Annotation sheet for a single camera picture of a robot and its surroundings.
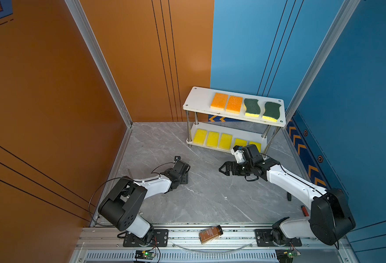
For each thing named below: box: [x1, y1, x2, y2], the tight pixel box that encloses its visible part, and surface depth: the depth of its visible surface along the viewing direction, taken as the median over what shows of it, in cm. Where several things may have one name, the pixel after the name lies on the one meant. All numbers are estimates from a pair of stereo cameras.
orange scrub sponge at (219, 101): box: [210, 92, 229, 111], surface depth 82 cm
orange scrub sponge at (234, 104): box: [225, 95, 243, 114], surface depth 80 cm
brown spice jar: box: [198, 224, 224, 245], surface depth 73 cm
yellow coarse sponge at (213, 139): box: [206, 131, 220, 148], surface depth 104 cm
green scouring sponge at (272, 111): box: [262, 101, 282, 123], surface depth 76 cm
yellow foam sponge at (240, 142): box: [234, 138, 248, 147], surface depth 104 cm
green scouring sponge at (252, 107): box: [243, 98, 261, 118], surface depth 79 cm
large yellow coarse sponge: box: [218, 133, 234, 151], surface depth 103 cm
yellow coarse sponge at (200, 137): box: [192, 128, 208, 146], surface depth 105 cm
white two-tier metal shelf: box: [182, 86, 287, 156], surface depth 84 cm
